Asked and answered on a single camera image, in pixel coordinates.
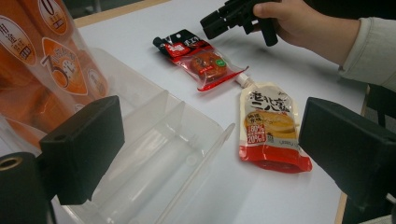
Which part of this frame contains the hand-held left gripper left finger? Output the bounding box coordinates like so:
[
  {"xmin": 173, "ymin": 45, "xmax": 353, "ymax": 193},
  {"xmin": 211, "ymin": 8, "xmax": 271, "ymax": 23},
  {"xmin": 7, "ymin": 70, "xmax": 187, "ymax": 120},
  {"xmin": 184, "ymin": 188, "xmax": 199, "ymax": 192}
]
[{"xmin": 38, "ymin": 94, "xmax": 126, "ymax": 206}]

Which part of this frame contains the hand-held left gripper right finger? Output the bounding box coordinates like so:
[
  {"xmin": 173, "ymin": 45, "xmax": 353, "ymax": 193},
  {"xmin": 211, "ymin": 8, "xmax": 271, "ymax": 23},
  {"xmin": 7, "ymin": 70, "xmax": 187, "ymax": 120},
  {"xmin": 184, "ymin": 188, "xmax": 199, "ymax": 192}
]
[{"xmin": 298, "ymin": 96, "xmax": 396, "ymax": 209}]

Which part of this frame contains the red black snack packet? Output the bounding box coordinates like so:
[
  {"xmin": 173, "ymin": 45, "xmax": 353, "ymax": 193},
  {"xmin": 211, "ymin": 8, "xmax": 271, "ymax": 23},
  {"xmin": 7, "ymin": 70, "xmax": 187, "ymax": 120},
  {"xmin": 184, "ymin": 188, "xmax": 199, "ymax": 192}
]
[{"xmin": 152, "ymin": 28, "xmax": 250, "ymax": 92}]

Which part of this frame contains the translucent plastic storage box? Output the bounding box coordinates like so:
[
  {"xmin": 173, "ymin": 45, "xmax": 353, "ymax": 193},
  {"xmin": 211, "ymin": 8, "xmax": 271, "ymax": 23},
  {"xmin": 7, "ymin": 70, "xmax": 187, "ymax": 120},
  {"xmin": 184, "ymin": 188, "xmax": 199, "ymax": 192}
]
[{"xmin": 0, "ymin": 46, "xmax": 236, "ymax": 224}]

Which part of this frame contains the white red spout pouch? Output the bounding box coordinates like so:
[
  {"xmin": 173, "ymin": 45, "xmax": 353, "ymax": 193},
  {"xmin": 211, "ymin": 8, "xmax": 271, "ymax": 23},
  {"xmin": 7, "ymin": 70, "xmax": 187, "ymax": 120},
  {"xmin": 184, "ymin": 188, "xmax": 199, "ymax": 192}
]
[{"xmin": 234, "ymin": 74, "xmax": 313, "ymax": 175}]

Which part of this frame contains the large orange snack bag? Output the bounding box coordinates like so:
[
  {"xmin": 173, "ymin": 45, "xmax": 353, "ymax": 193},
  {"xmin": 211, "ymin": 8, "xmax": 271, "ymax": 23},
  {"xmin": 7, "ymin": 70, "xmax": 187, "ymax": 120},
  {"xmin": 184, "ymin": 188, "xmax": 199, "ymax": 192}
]
[{"xmin": 0, "ymin": 0, "xmax": 110, "ymax": 150}]

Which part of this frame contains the wooden table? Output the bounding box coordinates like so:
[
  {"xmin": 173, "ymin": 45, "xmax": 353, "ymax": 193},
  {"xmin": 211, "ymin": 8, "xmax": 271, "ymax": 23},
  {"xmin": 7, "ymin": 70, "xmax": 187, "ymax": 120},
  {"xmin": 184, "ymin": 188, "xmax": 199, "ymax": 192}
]
[{"xmin": 73, "ymin": 0, "xmax": 372, "ymax": 224}]

